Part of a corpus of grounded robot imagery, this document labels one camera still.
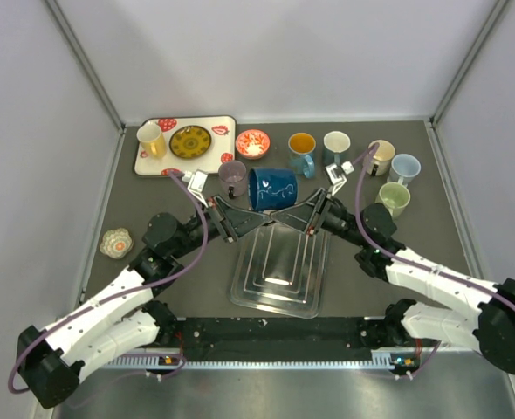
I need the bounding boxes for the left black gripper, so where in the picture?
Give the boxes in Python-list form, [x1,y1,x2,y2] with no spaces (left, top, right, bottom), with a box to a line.
[170,195,271,260]

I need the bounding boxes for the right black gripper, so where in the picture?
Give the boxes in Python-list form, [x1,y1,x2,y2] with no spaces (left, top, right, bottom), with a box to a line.
[271,187,370,248]

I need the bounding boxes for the dark blue mug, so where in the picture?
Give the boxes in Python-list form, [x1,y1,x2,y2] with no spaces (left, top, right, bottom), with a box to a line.
[248,168,298,211]

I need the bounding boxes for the purple mug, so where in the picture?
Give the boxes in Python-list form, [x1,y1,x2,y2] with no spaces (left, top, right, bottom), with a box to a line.
[218,161,248,199]

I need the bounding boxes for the teal mug white inside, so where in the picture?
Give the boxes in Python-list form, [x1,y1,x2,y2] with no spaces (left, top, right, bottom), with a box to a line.
[322,131,351,167]

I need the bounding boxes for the light green mug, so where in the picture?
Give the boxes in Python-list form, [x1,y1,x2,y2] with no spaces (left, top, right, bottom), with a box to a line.
[375,182,411,219]

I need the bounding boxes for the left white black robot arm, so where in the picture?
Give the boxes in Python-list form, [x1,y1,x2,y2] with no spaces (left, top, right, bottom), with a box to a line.
[10,196,271,409]

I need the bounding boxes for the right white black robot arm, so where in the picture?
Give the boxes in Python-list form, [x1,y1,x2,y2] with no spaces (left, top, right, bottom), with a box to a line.
[271,189,515,374]

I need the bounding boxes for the blue mug orange inside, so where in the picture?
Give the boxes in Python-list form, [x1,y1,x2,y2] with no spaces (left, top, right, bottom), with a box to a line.
[288,133,316,179]

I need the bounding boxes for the cream beige mug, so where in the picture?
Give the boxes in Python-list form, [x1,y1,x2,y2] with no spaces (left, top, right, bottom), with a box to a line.
[366,139,395,176]

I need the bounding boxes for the light blue mug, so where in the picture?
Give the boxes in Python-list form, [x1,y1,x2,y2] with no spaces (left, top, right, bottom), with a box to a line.
[387,154,422,187]

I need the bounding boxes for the yellow white mug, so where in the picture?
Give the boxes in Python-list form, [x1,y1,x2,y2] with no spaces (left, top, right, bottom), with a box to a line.
[136,123,166,159]

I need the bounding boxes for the silver metal tray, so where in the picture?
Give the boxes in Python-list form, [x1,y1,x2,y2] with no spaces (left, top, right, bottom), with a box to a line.
[230,223,331,319]

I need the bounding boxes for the red patterned small bowl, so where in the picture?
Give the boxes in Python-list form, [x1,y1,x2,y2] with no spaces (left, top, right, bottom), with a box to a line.
[235,129,271,160]

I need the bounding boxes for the yellow green patterned saucer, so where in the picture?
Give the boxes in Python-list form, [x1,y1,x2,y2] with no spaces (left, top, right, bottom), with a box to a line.
[169,125,212,160]

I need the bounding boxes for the white strawberry rectangular plate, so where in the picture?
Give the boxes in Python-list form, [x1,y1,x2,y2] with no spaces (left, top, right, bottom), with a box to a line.
[134,115,237,177]

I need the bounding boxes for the small floral dish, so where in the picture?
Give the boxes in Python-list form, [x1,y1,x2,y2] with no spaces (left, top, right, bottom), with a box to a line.
[99,228,134,259]

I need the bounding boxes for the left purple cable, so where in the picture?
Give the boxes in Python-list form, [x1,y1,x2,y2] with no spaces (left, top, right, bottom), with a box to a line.
[7,169,209,396]

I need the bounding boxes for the purple cable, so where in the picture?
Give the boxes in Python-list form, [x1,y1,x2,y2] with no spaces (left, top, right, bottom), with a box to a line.
[353,142,515,324]
[7,169,209,396]

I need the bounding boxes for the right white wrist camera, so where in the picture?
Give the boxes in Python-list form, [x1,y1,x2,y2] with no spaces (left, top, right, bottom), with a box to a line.
[326,161,354,196]

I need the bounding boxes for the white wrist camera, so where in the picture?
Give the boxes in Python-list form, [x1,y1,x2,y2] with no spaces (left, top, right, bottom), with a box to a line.
[326,161,354,196]
[182,169,208,207]

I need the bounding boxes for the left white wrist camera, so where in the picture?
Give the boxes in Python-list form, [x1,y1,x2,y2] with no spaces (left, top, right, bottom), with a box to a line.
[182,169,208,207]

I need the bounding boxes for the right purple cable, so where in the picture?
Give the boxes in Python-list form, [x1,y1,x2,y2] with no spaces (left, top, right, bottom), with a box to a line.
[353,142,515,324]

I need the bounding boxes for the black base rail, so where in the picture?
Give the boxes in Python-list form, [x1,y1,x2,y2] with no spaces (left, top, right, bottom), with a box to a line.
[161,317,395,362]

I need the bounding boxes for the grey slotted cable duct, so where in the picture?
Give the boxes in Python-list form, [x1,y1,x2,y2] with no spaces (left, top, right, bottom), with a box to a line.
[108,351,420,372]

